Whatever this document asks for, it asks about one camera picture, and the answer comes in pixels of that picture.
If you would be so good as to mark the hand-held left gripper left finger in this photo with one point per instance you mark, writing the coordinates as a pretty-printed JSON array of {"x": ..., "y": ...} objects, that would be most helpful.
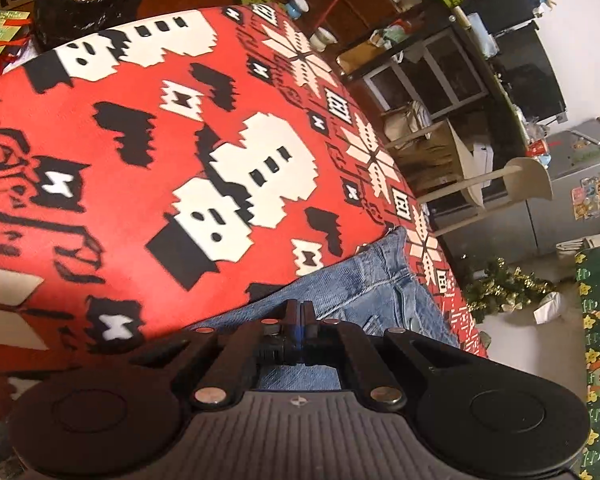
[{"x": 295, "y": 332}]

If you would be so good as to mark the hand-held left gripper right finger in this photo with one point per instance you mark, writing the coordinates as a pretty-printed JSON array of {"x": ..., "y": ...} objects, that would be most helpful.
[{"x": 308, "y": 332}]

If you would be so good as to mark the blue jeans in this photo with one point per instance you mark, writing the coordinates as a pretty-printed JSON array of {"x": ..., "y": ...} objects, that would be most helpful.
[{"x": 355, "y": 280}]

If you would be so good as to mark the small Christmas tree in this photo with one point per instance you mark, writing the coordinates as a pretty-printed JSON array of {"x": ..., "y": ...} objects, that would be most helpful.
[{"x": 505, "y": 287}]

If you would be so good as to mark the white storage bag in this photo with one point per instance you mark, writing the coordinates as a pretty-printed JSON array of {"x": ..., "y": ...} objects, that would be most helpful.
[{"x": 407, "y": 122}]

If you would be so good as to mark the red printed blanket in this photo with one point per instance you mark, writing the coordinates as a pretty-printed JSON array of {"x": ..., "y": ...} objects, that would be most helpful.
[{"x": 130, "y": 160}]

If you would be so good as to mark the white hanging cloth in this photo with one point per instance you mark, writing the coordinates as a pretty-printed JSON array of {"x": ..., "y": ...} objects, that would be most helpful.
[{"x": 549, "y": 307}]

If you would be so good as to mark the beige chair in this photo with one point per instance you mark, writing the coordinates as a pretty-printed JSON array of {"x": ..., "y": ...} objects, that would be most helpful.
[{"x": 535, "y": 175}]

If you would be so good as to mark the brown paper bag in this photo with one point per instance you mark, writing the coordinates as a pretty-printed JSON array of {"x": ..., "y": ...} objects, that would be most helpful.
[{"x": 365, "y": 55}]

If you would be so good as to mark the beige tote bag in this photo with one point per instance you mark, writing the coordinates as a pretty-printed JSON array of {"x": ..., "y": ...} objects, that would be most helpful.
[{"x": 585, "y": 245}]

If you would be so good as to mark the red cup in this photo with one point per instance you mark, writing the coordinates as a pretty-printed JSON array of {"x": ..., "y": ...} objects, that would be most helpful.
[{"x": 536, "y": 149}]

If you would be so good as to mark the white ceramic bowl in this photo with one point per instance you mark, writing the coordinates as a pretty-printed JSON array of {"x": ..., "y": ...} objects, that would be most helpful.
[{"x": 324, "y": 39}]

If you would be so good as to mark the grey refrigerator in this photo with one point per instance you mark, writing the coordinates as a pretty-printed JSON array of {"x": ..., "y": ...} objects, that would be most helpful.
[{"x": 570, "y": 160}]

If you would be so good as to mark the dark desk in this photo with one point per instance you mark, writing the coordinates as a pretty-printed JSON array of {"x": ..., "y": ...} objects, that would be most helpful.
[{"x": 495, "y": 80}]

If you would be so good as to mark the colourful fridge stickers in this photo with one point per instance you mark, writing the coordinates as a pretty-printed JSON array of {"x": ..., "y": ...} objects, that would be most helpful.
[{"x": 597, "y": 192}]

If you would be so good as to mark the blue and white bowl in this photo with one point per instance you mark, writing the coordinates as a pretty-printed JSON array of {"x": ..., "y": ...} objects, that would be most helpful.
[{"x": 297, "y": 6}]

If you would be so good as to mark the black monitor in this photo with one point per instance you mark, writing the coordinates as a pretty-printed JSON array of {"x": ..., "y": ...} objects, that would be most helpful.
[{"x": 530, "y": 80}]

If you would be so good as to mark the black computer tower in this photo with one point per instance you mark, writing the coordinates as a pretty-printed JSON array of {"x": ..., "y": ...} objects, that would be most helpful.
[{"x": 500, "y": 7}]

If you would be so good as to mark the black bag of oranges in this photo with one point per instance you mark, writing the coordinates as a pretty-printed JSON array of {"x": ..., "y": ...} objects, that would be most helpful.
[{"x": 90, "y": 15}]

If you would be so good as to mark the colourful booklet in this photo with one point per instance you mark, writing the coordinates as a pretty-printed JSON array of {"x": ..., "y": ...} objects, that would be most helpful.
[{"x": 2, "y": 32}]

